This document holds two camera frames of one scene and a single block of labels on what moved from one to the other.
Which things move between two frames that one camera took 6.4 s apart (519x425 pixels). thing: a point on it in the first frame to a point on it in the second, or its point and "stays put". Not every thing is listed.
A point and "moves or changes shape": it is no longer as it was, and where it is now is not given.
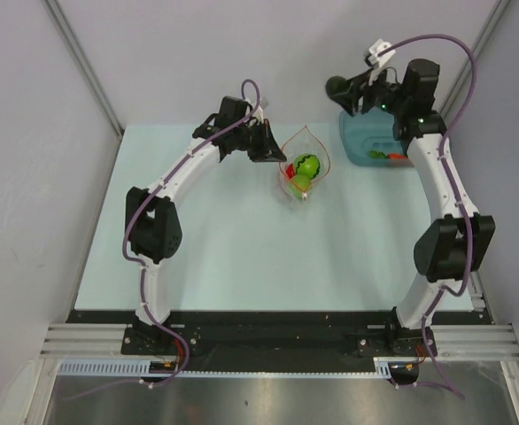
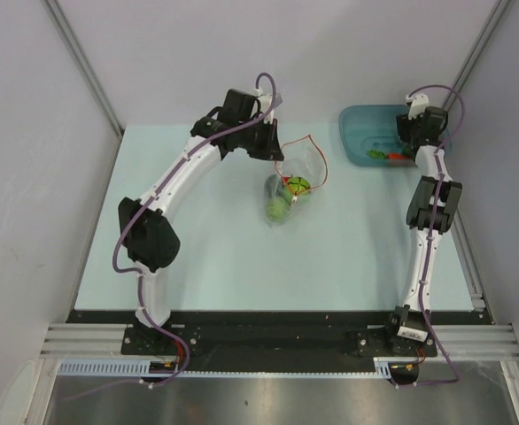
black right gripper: (359, 88) to (405, 123)
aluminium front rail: (478, 342) stays put
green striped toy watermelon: (307, 164) to (298, 184)
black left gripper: (269, 150) stays put
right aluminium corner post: (482, 39) stays put
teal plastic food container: (372, 131) stays put
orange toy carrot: (376, 154) stays put
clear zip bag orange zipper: (305, 166) moves or changes shape
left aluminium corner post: (83, 59) stays put
